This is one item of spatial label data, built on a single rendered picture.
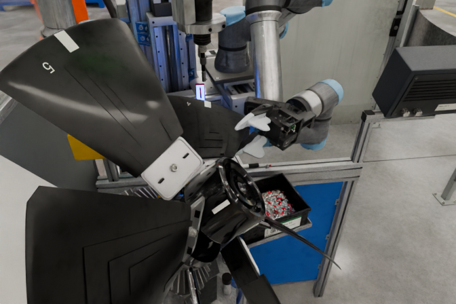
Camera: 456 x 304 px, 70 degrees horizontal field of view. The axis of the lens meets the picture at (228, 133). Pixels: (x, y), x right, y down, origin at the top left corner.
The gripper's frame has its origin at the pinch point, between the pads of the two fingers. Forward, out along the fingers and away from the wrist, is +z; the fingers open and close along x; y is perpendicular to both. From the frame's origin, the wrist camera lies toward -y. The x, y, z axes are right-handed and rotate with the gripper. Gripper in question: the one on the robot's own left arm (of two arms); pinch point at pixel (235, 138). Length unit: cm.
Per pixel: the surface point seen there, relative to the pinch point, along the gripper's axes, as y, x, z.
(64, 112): -4.2, -18.3, 30.8
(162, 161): 4.1, -9.3, 21.0
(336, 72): -66, 75, -184
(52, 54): -9.8, -24.1, 28.7
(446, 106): 24, 7, -68
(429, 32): -23, 32, -208
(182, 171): 6.3, -7.4, 18.9
